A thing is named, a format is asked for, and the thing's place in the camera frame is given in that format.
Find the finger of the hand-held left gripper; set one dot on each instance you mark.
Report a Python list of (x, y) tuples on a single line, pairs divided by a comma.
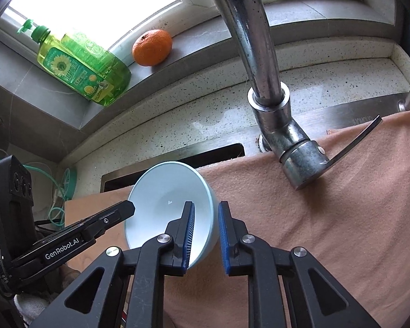
[(116, 215)]

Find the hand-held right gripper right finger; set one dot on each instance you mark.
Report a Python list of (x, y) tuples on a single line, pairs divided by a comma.
[(225, 239)]

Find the white window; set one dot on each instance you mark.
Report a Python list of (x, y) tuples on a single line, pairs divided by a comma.
[(88, 6)]

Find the chrome faucet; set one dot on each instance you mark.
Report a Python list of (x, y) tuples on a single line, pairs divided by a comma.
[(256, 41)]

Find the person's left hand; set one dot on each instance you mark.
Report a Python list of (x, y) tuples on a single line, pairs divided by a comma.
[(27, 309)]

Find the tangerine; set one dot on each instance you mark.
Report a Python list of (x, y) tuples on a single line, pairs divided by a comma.
[(152, 47)]

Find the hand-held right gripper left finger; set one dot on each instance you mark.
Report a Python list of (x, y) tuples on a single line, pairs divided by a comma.
[(188, 235)]

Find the light blue bowl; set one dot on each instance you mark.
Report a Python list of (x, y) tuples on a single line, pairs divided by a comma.
[(164, 191)]

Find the peach towel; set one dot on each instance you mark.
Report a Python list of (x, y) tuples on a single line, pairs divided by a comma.
[(328, 211)]

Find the green dish soap bottle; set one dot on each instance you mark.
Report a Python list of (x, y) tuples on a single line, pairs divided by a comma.
[(82, 75)]

